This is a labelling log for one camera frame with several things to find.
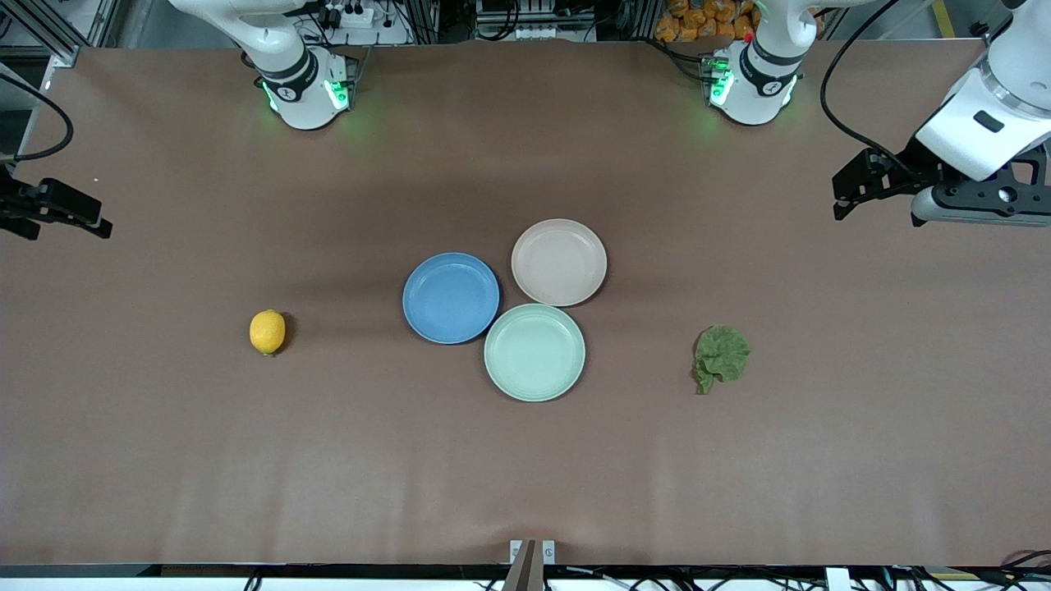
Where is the yellow lemon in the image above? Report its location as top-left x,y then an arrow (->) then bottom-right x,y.
249,309 -> 287,357

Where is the green lettuce leaf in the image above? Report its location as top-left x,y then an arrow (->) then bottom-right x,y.
692,324 -> 751,396

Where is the bag of orange items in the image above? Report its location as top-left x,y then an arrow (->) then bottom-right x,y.
654,0 -> 756,44

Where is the beige plate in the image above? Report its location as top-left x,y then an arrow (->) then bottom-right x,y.
512,218 -> 609,307

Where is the blue plate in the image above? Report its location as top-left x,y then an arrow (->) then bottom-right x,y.
402,252 -> 501,346

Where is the light green plate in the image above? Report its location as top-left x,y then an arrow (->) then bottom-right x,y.
484,303 -> 586,403

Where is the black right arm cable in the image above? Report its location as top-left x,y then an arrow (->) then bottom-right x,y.
0,74 -> 75,163

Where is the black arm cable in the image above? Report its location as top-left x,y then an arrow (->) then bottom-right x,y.
0,74 -> 75,163
820,0 -> 919,175

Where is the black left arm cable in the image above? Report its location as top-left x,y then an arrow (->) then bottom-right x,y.
820,0 -> 919,175

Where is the aluminium frame profile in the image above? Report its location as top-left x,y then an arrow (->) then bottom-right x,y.
0,0 -> 83,68

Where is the black floor cable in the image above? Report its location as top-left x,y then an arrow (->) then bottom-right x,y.
998,548 -> 1051,580

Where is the metal table edge bracket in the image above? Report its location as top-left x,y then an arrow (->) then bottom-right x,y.
509,539 -> 557,591

